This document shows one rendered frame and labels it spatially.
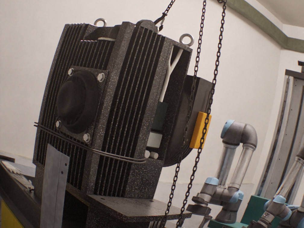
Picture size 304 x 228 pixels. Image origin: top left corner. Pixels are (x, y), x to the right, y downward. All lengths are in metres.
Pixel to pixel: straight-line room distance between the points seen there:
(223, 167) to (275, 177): 0.40
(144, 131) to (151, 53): 0.32
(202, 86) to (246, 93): 2.48
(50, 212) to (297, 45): 3.90
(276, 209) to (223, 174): 0.66
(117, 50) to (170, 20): 1.89
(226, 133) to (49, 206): 1.21
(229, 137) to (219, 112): 1.68
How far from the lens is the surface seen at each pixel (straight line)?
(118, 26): 1.66
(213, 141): 4.03
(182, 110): 1.90
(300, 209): 2.10
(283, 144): 2.50
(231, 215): 2.43
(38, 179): 2.03
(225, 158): 2.37
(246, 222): 2.50
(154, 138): 1.84
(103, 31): 1.84
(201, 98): 1.88
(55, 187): 1.54
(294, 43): 4.85
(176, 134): 1.90
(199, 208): 2.11
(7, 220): 2.48
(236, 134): 2.32
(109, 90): 1.58
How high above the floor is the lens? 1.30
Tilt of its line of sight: level
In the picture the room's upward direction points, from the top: 15 degrees clockwise
